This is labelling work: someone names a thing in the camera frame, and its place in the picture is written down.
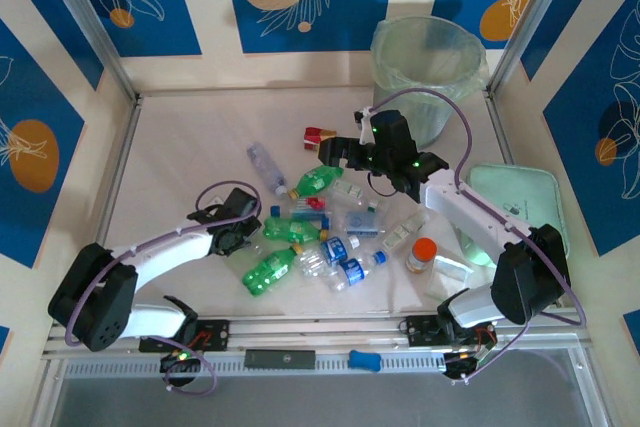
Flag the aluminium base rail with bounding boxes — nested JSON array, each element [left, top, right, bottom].
[[42, 315, 595, 354]]

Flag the blue print bottle blue cap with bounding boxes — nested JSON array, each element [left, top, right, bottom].
[[319, 209, 387, 239]]

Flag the small clear bottle green cap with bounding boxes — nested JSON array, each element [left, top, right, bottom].
[[349, 196, 384, 213]]

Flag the green bottle yellow cap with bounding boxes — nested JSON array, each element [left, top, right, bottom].
[[242, 244, 304, 297], [287, 165, 346, 199], [262, 216, 330, 244]]

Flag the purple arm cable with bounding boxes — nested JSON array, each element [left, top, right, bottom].
[[367, 88, 589, 387], [64, 180, 263, 397]]

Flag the black rectangular device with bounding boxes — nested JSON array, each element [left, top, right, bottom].
[[243, 348, 318, 371]]

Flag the grey slotted cable duct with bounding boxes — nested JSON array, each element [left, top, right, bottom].
[[63, 350, 584, 379]]

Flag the pale green plastic tray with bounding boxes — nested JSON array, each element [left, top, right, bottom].
[[457, 162, 572, 268]]

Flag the red gold label bottle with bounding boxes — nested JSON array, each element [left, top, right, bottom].
[[302, 125, 339, 152]]

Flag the black controller board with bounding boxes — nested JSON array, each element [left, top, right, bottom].
[[442, 341, 497, 382], [158, 349, 202, 389]]

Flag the blue bone-shaped object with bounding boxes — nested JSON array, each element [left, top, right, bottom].
[[348, 348, 383, 373]]

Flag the clear trash bin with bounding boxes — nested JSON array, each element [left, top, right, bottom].
[[370, 15, 490, 103]]

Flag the jar with orange lid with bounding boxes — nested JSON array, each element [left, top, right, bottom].
[[404, 237, 439, 275]]

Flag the clear plastic bag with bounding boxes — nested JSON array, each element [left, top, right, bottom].
[[424, 253, 474, 299]]

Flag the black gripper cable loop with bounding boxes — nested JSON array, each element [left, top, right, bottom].
[[366, 172, 399, 197]]

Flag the Fiji water bottle blue cap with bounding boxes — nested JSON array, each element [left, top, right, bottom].
[[269, 196, 327, 221]]

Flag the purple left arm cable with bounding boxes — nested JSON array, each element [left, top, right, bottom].
[[64, 180, 263, 397]]

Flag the aluminium frame post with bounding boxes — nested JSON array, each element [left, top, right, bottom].
[[35, 0, 140, 104], [485, 0, 577, 98]]

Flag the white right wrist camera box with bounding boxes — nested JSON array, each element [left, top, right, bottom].
[[353, 105, 377, 144]]

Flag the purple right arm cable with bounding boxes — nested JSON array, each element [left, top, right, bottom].
[[367, 88, 589, 387]]

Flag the blue label bottle white cap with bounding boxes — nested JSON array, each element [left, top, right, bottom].
[[299, 234, 362, 278]]

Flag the small clear bottle white label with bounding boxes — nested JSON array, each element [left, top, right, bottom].
[[331, 178, 366, 199], [382, 211, 429, 251]]

